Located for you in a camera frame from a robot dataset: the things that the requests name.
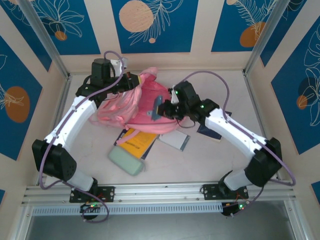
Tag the teal leather wallet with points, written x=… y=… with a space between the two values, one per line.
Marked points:
x=154 y=107

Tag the pink student backpack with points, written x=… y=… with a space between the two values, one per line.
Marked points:
x=150 y=92

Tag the navy blue paperback book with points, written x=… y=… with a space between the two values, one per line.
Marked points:
x=150 y=148
x=207 y=133

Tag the pale notebook with blue spine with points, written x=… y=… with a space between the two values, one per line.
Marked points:
x=175 y=141

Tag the pale green pencil case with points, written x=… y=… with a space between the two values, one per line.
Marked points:
x=125 y=160

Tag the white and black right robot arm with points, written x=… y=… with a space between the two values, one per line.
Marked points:
x=232 y=125

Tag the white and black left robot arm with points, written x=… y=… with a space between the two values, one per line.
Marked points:
x=72 y=120

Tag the small controller board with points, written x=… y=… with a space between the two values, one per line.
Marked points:
x=90 y=206
x=232 y=210

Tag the grey metal shelf plate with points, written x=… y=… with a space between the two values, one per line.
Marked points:
x=160 y=230

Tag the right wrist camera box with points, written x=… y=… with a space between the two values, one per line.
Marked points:
x=174 y=97

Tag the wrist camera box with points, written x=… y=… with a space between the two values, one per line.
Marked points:
x=117 y=64
x=174 y=97

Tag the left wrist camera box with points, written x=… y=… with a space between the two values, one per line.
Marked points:
x=117 y=64

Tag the aluminium side rail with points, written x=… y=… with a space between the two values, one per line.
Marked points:
x=255 y=100
x=62 y=100

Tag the aluminium frame post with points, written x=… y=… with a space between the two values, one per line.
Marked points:
x=42 y=32
x=271 y=32

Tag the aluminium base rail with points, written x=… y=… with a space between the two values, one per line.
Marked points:
x=160 y=193

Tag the aluminium frame bar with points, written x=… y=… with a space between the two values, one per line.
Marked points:
x=22 y=225
x=297 y=225

